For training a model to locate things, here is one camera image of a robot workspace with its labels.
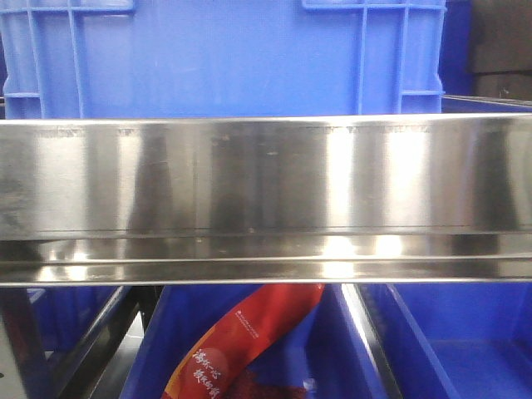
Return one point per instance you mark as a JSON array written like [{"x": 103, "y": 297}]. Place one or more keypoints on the blue bin lower middle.
[{"x": 283, "y": 340}]

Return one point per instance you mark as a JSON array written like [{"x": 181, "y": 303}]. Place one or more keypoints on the blue bin lower right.
[{"x": 455, "y": 340}]

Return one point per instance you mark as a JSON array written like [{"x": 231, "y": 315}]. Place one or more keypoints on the large blue bin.
[{"x": 99, "y": 59}]

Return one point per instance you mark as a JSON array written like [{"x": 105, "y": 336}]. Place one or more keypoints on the red snack bag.
[{"x": 247, "y": 330}]

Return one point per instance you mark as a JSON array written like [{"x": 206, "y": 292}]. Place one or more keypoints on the stainless steel shelf rail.
[{"x": 404, "y": 198}]

